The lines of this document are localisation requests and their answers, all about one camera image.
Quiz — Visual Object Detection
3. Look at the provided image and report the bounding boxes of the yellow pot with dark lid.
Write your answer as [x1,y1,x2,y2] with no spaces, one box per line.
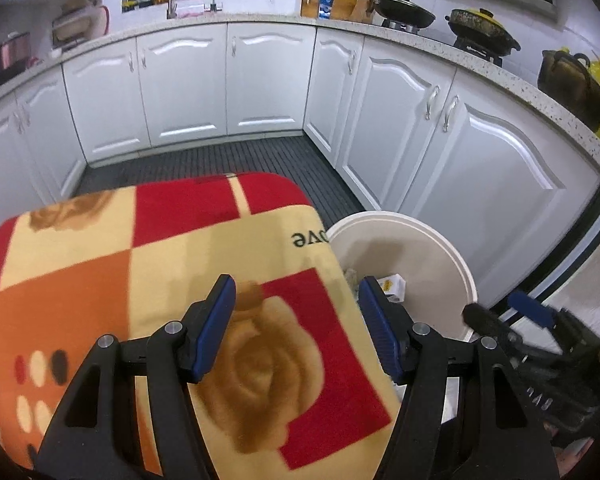
[445,7,522,53]

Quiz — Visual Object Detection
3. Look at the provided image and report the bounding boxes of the row of white cabinet doors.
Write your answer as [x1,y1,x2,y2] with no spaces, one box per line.
[0,22,600,311]

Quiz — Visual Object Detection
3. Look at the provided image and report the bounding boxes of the red metal pot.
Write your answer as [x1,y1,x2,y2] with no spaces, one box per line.
[0,32,33,88]

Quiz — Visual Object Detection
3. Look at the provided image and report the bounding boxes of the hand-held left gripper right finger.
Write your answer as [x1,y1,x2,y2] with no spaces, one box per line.
[357,275,561,480]

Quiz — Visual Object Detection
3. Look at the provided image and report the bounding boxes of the wooden cutting board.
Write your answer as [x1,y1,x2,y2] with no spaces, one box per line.
[301,0,358,22]

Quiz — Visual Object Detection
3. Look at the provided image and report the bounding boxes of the dark metal pot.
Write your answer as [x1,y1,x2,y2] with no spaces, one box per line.
[537,49,600,128]

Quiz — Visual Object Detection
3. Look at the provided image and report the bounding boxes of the gas stove burner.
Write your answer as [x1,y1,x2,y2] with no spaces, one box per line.
[382,19,421,35]
[455,37,503,67]

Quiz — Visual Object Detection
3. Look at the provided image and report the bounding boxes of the white plastic bucket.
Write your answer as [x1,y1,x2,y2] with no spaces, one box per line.
[325,211,479,343]

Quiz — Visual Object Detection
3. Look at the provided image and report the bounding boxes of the black ribbed floor mat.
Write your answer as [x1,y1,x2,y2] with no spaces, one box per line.
[72,135,381,211]

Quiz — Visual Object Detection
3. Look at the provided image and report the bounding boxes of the beige countertop container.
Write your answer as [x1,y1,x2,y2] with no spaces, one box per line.
[50,5,112,51]

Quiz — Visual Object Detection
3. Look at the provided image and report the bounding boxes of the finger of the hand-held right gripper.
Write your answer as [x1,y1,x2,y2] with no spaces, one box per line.
[506,291,557,330]
[461,301,524,357]

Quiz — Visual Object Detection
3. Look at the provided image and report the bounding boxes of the red orange floral printed blanket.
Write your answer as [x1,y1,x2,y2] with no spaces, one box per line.
[0,172,403,476]

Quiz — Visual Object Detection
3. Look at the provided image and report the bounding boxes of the small white cardboard box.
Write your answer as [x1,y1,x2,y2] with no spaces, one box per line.
[377,274,407,303]

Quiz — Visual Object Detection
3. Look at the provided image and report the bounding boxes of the black wok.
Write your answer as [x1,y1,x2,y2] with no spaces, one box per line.
[337,0,437,28]

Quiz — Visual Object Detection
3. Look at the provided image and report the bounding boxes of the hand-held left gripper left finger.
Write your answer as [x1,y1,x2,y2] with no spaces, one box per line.
[35,274,238,480]

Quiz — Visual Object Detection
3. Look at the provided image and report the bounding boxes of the wooden knife block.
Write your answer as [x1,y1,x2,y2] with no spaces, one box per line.
[352,0,381,23]

